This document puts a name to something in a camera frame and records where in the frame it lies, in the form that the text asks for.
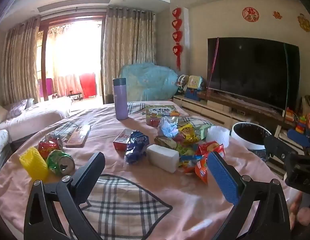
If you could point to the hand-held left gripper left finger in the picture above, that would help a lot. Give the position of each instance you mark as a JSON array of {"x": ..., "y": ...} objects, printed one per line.
[{"x": 87, "y": 180}]

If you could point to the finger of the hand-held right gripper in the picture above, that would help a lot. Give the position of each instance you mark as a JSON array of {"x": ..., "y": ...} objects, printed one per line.
[{"x": 276, "y": 146}]

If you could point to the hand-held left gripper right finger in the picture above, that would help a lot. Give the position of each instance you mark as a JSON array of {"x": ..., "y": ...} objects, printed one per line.
[{"x": 223, "y": 177}]

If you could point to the white bin with black bag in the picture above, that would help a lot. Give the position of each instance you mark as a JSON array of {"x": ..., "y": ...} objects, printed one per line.
[{"x": 235, "y": 135}]

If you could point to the yellow snack packet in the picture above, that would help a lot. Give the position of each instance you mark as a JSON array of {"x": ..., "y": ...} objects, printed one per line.
[{"x": 188, "y": 133}]

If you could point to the person's right hand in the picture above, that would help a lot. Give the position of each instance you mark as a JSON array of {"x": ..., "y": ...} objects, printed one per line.
[{"x": 304, "y": 212}]

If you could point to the blue toy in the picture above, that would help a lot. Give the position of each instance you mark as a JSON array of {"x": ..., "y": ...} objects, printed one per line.
[{"x": 297, "y": 137}]

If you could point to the orange snack packet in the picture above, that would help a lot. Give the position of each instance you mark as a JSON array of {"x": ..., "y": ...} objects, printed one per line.
[{"x": 202, "y": 170}]

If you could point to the red snack packet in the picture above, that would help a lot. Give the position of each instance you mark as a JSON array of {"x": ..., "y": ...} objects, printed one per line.
[{"x": 212, "y": 148}]

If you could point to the crushed green drink can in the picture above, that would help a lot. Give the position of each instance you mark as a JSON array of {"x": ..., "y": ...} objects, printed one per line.
[{"x": 60, "y": 161}]

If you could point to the orange toy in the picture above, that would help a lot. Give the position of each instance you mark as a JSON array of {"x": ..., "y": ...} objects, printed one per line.
[{"x": 290, "y": 115}]

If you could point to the colourful stacking toy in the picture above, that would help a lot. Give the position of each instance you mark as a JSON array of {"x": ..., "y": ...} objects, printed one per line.
[{"x": 302, "y": 123}]

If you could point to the pink checked tablecloth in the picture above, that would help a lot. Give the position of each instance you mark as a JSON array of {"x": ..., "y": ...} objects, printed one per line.
[{"x": 134, "y": 195}]

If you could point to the crushed red drink can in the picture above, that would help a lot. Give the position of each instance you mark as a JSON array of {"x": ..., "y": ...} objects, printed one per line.
[{"x": 48, "y": 146}]

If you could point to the red and white box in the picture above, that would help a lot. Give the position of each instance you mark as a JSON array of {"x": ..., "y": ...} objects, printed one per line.
[{"x": 121, "y": 140}]

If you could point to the yellow foam net sleeve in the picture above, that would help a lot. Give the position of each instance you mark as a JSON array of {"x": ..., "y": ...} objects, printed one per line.
[{"x": 33, "y": 163}]

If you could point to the blue crumpled snack bag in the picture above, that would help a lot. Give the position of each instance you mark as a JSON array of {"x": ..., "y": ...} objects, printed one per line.
[{"x": 136, "y": 146}]

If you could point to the brown and green snack packet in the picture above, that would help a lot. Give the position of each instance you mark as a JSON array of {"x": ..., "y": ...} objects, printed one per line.
[{"x": 170, "y": 143}]

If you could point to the white foam block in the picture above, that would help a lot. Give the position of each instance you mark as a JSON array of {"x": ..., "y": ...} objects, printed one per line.
[{"x": 163, "y": 157}]

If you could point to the white television cabinet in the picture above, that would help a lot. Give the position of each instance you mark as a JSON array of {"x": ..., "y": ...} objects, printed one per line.
[{"x": 215, "y": 108}]

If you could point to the green stick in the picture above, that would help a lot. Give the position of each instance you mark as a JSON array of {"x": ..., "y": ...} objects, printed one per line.
[{"x": 287, "y": 75}]

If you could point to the light blue crumpled wrapper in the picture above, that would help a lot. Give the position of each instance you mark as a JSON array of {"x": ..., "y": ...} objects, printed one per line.
[{"x": 168, "y": 127}]

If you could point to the white sofa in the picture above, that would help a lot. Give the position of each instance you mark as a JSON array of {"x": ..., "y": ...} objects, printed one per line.
[{"x": 32, "y": 120}]

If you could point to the black television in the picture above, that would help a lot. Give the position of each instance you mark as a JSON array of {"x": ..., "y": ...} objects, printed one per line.
[{"x": 250, "y": 67}]

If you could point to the red snack can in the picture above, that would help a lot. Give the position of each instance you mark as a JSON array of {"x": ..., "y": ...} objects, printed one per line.
[{"x": 152, "y": 122}]

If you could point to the purple thermos bottle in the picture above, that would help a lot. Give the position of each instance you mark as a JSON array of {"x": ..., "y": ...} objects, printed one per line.
[{"x": 120, "y": 100}]

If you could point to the children's picture book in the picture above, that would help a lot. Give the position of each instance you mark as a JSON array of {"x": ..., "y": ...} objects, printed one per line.
[{"x": 161, "y": 110}]

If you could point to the red hanging cloth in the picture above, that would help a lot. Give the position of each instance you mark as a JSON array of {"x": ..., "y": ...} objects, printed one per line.
[{"x": 87, "y": 86}]

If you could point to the toy cash register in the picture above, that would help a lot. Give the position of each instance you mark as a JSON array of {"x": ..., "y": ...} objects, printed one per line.
[{"x": 193, "y": 85}]

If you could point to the checked pillow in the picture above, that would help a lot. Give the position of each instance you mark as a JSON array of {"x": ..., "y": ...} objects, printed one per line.
[{"x": 18, "y": 108}]

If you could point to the magenta hanging cloth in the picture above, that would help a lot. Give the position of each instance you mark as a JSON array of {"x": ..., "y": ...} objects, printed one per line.
[{"x": 48, "y": 87}]

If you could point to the white round cage toy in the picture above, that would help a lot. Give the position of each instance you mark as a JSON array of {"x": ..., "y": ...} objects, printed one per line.
[{"x": 182, "y": 82}]

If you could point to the pink stick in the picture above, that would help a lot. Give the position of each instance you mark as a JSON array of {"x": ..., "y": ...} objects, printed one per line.
[{"x": 212, "y": 62}]

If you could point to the beige patterned curtain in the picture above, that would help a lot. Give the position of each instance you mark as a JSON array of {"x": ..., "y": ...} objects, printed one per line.
[
  {"x": 18, "y": 62},
  {"x": 127, "y": 55}
]

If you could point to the red hanging heart ornament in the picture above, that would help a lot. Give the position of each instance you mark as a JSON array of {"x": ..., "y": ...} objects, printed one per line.
[{"x": 177, "y": 35}]

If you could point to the figure wall decal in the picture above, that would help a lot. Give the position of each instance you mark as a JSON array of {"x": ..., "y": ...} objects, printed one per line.
[{"x": 304, "y": 23}]

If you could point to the small red wall decal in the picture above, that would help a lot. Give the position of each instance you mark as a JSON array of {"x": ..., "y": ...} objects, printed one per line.
[{"x": 277, "y": 15}]

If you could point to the round red wall decal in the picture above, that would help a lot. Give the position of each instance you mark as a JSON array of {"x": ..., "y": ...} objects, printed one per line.
[{"x": 250, "y": 14}]

